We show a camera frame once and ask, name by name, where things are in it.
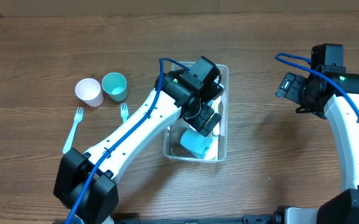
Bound white spoon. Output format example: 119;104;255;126
212;96;221;136

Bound blue cup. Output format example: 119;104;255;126
180;129;213;159

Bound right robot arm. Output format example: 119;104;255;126
271;72;359;223

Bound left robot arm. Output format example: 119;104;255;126
54;70;224;223

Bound clear plastic container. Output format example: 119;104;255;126
163;63;230;162

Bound light blue fork left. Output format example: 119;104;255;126
220;91;227;136

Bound light blue fork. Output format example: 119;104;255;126
120;102;129;123
220;91;227;136

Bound light blue fork right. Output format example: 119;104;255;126
120;102;129;123

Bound green cup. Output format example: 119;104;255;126
102;72;128;102

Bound white cup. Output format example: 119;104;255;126
75;78;103;107

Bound right blue cable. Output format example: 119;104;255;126
274;52;359;178

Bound blue cable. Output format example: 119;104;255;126
274;52;359;178
63;57;192;224

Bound left blue cable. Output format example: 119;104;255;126
63;57;192;224

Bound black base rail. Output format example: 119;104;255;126
114;215;281;224

